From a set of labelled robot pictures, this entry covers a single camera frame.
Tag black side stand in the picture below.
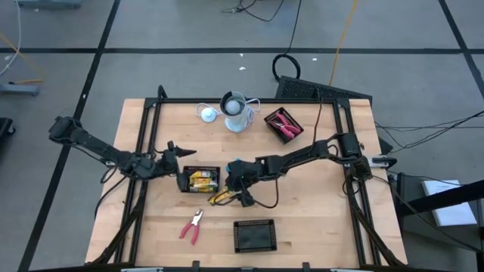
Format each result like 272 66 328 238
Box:
392 172 484 272

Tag white thin cable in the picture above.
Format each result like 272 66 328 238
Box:
194 97 262 125

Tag black slotted plastic basket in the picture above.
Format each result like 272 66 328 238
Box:
177 165 222 194
263 107 305 145
233 218 278 253

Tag grey stand foot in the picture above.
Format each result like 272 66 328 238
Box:
0 82 41 97
14 0 82 11

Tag thin yellow floor cable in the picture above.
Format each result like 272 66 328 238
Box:
0 32 45 86

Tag white floor cable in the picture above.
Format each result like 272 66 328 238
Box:
0 0 22 76

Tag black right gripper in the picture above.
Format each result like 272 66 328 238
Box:
216 158 262 209

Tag black perforated case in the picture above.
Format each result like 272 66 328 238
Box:
275 75 374 110

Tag white booklet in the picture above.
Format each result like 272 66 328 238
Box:
420 179 478 227

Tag black aluminium rig frame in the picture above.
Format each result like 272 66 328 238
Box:
90 85 408 272

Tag white grey cylindrical lamp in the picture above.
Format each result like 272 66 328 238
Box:
219 90 255 134

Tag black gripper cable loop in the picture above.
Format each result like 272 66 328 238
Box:
255 177 281 209

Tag pink handled pliers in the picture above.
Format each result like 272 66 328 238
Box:
178 209 205 246
271 110 303 140

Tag black coiled floor cable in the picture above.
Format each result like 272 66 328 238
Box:
271 0 303 82

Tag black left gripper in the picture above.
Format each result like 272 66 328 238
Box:
160 140 198 192

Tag black floor object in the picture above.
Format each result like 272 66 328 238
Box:
0 116 16 141

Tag black hanging arm cable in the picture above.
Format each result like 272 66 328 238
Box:
93 165 129 220

